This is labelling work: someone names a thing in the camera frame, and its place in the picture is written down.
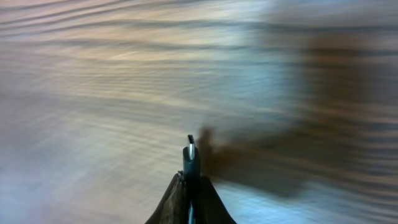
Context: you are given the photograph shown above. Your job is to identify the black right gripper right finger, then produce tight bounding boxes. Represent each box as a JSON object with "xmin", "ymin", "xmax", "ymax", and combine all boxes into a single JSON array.
[{"xmin": 194, "ymin": 176, "xmax": 236, "ymax": 224}]

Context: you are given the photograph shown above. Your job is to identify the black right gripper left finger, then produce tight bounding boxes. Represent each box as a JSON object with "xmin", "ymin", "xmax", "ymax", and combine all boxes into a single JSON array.
[{"xmin": 146, "ymin": 172, "xmax": 187, "ymax": 224}]

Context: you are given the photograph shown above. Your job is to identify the black USB charging cable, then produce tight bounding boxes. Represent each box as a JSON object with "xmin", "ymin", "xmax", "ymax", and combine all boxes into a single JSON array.
[{"xmin": 182, "ymin": 134, "xmax": 201, "ymax": 224}]

